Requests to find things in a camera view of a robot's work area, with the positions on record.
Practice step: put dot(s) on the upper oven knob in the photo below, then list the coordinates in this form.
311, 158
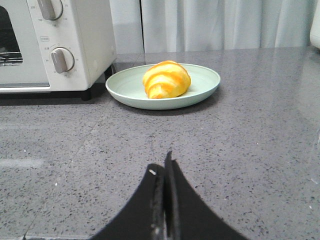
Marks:
51, 9

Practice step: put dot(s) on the white curtain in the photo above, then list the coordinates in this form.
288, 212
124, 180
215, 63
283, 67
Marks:
156, 26

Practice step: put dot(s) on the light green plate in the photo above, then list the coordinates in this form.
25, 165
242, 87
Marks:
127, 88

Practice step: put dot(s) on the white toaster oven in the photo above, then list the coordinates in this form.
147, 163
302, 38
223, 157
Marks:
85, 28

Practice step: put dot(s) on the oven knob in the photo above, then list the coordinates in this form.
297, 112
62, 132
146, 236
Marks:
63, 60
51, 9

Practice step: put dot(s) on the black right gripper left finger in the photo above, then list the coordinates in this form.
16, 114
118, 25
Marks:
142, 218

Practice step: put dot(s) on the oven wire rack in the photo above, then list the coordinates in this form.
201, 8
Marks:
11, 58

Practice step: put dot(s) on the white appliance at right edge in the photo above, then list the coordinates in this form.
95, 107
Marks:
315, 31

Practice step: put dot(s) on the yellow croissant bread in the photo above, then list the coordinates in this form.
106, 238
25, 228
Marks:
166, 79

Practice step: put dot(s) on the lower oven knob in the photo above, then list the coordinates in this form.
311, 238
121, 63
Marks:
63, 60

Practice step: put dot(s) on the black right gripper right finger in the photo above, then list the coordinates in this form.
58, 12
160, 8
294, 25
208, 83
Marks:
187, 215

